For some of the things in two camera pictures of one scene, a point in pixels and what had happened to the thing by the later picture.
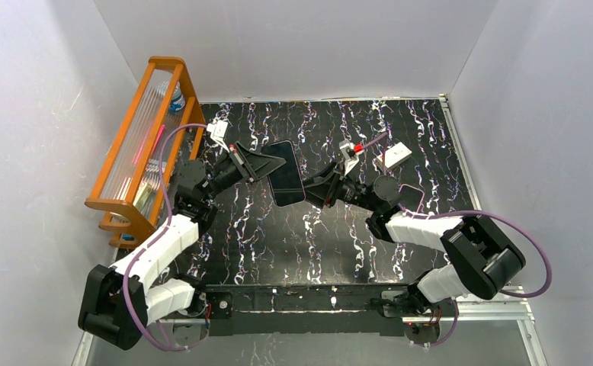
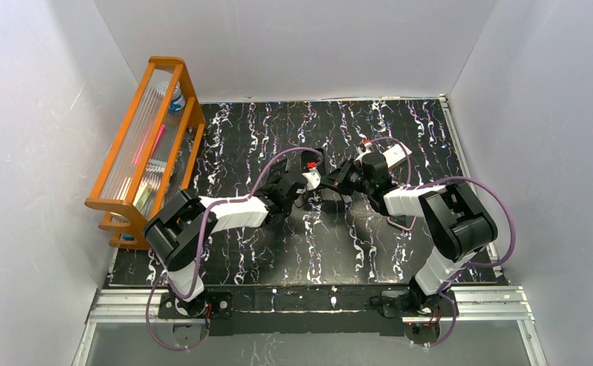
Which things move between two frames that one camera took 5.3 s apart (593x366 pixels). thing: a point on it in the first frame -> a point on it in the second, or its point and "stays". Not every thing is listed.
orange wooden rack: [155, 152] stays
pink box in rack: [144, 142] stays
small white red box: [394, 156] stays
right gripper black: [333, 183] -> [344, 175]
